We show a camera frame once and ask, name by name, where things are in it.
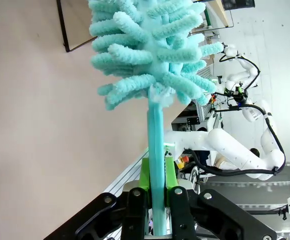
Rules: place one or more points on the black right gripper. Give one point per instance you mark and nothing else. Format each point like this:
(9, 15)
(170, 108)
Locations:
(234, 94)

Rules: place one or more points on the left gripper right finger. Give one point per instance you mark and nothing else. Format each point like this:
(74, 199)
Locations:
(209, 217)

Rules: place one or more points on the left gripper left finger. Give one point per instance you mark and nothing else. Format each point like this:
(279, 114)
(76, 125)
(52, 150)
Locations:
(109, 220)

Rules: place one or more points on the teal chenille duster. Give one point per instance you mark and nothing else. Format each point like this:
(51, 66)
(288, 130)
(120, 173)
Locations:
(154, 50)

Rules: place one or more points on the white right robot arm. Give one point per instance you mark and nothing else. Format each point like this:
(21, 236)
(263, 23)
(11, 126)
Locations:
(234, 152)

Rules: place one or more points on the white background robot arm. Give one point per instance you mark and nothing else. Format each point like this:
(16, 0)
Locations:
(249, 67)

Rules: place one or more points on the yellow red emergency stop button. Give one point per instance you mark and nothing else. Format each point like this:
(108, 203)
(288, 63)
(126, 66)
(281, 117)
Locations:
(181, 162)

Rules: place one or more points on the black mesh pen holder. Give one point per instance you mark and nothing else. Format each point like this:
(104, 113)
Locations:
(239, 3)

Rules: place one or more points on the grey aluminium frame rail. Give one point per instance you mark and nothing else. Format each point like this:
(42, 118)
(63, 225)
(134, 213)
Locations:
(124, 175)

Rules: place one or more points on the two-tier wooden black-frame shelf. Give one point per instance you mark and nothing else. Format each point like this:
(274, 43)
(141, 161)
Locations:
(77, 27)

